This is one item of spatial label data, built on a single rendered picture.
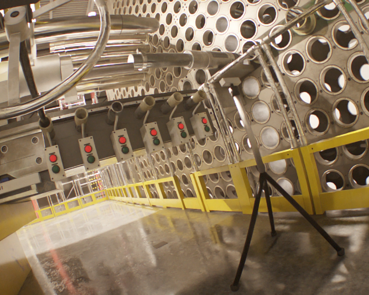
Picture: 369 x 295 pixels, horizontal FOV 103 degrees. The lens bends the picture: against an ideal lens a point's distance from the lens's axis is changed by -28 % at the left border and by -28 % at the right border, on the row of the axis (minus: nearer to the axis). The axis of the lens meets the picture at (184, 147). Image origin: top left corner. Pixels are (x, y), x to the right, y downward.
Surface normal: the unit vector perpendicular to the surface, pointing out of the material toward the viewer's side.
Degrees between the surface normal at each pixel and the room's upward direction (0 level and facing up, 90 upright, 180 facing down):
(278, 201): 90
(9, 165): 90
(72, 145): 90
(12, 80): 90
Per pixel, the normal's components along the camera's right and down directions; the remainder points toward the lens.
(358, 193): -0.81, 0.24
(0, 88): 0.48, -0.22
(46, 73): 0.58, 0.40
